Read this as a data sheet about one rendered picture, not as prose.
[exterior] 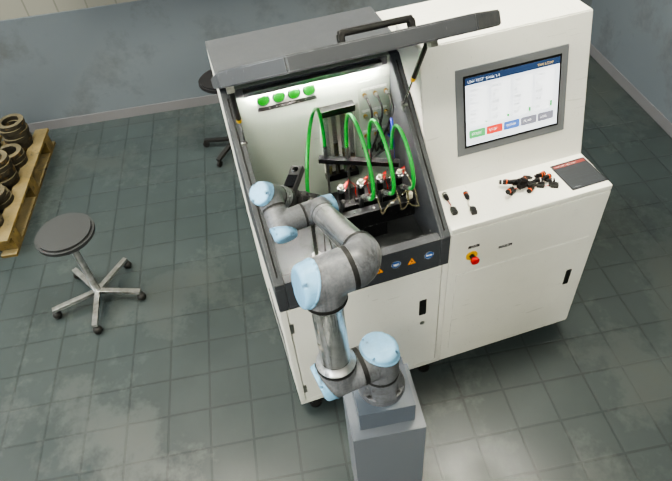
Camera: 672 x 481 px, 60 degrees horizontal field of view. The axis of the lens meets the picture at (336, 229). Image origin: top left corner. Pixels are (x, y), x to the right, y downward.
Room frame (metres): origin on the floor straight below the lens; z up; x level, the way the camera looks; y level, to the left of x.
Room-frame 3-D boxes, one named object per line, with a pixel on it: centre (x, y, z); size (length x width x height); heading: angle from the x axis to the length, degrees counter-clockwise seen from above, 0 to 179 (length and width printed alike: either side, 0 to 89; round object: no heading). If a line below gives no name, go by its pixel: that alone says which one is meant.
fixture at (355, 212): (1.72, -0.15, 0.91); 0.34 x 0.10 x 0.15; 103
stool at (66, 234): (2.18, 1.39, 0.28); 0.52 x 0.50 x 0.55; 99
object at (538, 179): (1.72, -0.79, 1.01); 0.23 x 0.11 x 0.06; 103
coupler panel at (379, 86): (2.01, -0.21, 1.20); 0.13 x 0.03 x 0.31; 103
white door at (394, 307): (1.45, -0.09, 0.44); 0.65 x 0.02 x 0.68; 103
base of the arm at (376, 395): (0.95, -0.09, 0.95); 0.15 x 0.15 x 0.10
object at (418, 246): (1.46, -0.09, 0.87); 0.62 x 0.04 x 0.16; 103
